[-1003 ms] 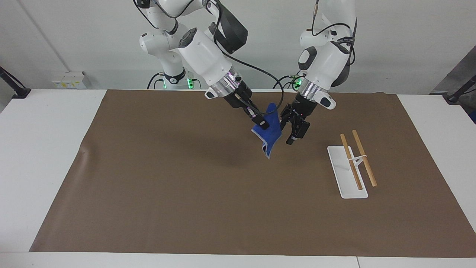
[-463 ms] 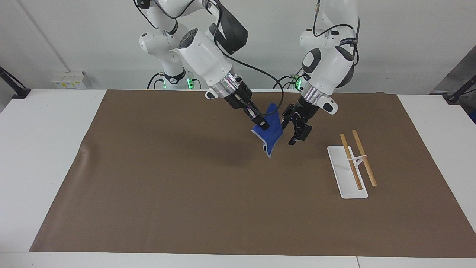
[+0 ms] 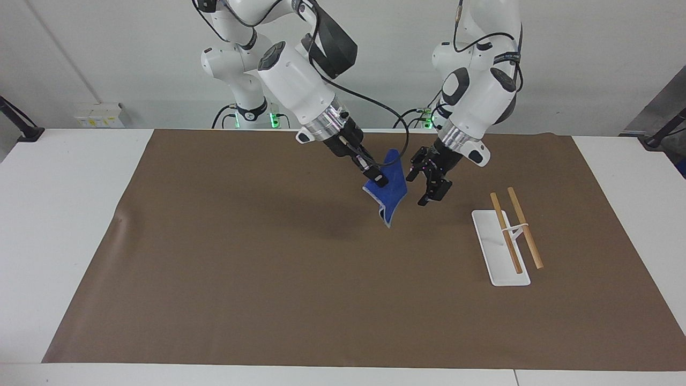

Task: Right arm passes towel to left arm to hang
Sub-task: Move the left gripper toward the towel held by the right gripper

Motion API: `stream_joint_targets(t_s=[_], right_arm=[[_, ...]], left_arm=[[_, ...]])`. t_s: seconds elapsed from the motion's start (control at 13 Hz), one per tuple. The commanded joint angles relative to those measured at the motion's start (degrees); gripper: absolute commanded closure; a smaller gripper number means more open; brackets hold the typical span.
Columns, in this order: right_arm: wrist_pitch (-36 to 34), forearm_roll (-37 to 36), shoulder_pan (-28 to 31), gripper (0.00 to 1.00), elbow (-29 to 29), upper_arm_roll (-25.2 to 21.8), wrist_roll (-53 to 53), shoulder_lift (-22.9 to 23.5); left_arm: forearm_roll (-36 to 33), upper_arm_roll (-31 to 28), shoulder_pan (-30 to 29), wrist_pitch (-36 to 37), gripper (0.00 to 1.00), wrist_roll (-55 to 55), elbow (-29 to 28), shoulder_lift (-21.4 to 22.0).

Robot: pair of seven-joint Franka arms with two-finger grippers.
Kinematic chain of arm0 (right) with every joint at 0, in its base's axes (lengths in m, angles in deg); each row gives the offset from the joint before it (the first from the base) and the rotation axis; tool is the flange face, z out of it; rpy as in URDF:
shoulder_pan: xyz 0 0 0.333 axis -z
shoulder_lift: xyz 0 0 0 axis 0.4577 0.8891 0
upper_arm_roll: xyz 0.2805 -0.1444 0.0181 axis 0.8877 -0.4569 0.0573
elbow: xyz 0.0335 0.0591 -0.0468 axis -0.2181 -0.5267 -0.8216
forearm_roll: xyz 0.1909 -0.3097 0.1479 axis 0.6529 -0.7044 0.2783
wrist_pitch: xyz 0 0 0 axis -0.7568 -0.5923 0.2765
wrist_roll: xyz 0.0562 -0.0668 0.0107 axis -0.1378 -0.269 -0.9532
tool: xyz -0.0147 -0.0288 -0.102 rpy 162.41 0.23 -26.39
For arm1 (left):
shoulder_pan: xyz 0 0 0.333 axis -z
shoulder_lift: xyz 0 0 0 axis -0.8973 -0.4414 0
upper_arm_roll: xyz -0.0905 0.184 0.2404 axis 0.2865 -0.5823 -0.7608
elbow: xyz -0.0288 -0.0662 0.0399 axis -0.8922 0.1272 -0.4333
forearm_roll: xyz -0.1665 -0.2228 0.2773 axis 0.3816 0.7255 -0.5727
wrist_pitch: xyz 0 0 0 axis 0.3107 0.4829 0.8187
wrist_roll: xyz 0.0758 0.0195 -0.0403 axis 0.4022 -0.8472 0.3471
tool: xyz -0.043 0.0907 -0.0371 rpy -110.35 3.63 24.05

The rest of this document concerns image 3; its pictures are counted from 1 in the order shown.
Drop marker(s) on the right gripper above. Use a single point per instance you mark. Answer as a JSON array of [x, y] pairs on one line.
[[349, 140]]

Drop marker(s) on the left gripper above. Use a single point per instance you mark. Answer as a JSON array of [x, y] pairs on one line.
[[444, 158]]

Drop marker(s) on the blue towel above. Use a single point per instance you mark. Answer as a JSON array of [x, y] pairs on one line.
[[394, 187]]

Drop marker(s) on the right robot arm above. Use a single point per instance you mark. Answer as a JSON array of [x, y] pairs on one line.
[[292, 80]]

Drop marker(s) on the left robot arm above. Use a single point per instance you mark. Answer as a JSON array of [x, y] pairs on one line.
[[479, 102]]

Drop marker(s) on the white rack with wooden rods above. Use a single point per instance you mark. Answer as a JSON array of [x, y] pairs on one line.
[[501, 257]]

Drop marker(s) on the black stand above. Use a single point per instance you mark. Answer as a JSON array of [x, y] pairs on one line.
[[664, 131], [21, 124]]

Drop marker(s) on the white wall socket box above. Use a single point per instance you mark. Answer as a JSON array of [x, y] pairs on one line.
[[99, 115]]

